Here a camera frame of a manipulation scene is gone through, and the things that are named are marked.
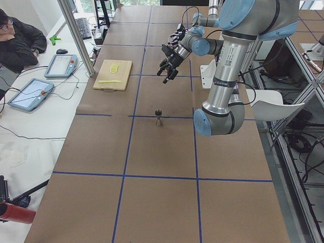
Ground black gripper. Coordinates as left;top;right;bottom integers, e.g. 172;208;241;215
168;29;188;46
156;49;187;84

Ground steel jigger measuring cup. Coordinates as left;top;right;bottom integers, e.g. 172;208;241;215
154;109;163;126

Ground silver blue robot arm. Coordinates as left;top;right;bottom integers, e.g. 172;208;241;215
159;1;299;136
168;1;224;47

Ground lemon slices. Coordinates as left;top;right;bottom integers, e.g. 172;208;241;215
109;62;119;73

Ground bamboo cutting board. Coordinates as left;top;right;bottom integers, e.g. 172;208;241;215
93;60;132;91

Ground yellow plastic knife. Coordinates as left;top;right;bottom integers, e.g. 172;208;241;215
98;79;122;84

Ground black keyboard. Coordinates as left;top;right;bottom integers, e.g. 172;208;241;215
75;18;92;39

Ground white plastic chair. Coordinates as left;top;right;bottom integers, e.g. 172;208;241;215
250;90;305;122

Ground far blue teach pendant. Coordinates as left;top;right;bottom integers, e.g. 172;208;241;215
44;54;77;78

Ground blue teach pendant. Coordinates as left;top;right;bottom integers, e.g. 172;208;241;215
44;54;77;78
7;78;54;111

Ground black computer mouse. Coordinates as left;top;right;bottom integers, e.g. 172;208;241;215
56;49;68;55

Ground green plastic tool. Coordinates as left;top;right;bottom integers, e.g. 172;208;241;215
49;35;61;46

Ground near blue teach pendant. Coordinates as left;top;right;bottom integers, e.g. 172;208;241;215
7;78;54;111

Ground person in dark jacket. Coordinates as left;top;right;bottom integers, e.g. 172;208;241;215
1;10;47;73

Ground red cylinder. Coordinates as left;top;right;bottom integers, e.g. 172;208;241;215
1;202;36;224

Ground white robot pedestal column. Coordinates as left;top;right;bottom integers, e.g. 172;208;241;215
200;59;216;89

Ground aluminium frame post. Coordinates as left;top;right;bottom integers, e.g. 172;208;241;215
57;0;95;77

